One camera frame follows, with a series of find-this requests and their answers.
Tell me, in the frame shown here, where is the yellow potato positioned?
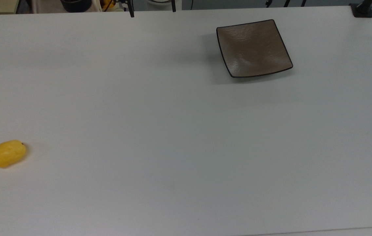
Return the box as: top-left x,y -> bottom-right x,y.
0,140 -> 27,168

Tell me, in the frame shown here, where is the brown square ceramic plate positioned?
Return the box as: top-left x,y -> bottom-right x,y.
216,19 -> 294,78

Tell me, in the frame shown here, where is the black round container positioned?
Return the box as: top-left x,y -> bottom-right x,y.
60,0 -> 92,13

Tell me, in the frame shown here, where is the black table clamp mount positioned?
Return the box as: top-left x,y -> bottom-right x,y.
350,0 -> 372,18

